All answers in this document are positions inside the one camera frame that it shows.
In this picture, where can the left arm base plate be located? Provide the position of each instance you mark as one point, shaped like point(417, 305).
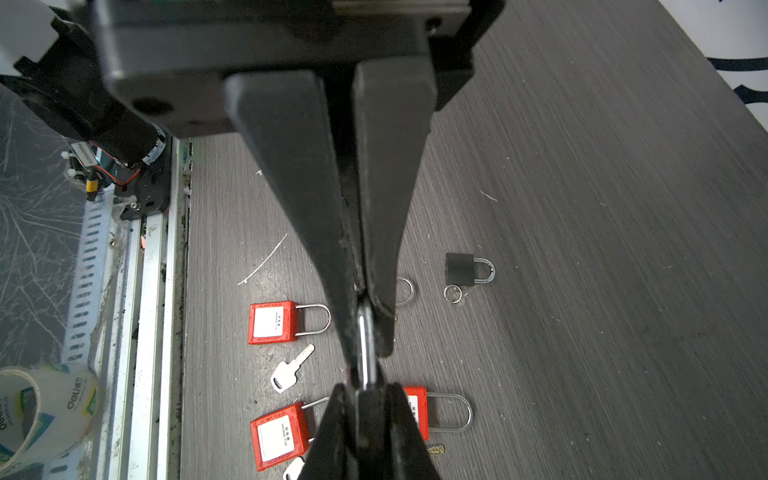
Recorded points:
point(149, 193)

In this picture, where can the clear tape roll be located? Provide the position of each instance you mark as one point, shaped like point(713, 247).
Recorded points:
point(45, 412)

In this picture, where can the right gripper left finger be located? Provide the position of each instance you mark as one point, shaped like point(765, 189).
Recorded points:
point(333, 454)

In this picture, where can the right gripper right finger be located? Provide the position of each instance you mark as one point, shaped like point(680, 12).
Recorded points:
point(406, 456)

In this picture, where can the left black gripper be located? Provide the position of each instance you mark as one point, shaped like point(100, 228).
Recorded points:
point(166, 61)

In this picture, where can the small black padlock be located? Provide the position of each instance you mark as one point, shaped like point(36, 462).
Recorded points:
point(369, 401)
point(463, 270)

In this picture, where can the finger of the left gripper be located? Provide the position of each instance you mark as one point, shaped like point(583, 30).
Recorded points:
point(393, 101)

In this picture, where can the slotted cable duct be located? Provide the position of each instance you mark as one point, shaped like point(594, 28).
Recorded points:
point(88, 330)

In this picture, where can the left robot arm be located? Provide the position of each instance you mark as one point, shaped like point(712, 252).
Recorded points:
point(50, 60)

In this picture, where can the red padlock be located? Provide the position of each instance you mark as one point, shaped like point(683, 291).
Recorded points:
point(423, 405)
point(278, 322)
point(283, 434)

